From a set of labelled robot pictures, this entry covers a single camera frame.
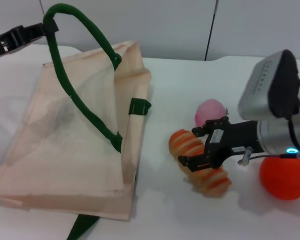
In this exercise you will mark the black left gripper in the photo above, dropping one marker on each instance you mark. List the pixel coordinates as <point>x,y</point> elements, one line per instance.
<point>2,42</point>

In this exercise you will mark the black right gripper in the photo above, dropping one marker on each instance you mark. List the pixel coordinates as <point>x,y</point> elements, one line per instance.
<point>240,135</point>

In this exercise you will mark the orange striped bread loaf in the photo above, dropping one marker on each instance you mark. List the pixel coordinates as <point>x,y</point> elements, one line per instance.
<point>190,147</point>

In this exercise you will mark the orange round fruit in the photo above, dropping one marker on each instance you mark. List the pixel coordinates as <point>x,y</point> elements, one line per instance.
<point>285,177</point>

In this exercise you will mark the thin dark vertical rod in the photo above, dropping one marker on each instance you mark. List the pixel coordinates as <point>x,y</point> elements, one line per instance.
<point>210,32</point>

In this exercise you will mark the pink peach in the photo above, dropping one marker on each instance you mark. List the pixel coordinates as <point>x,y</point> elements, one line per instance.
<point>210,110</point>

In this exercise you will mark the beige canvas tote bag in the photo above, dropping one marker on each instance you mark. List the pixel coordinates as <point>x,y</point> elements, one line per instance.
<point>72,155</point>

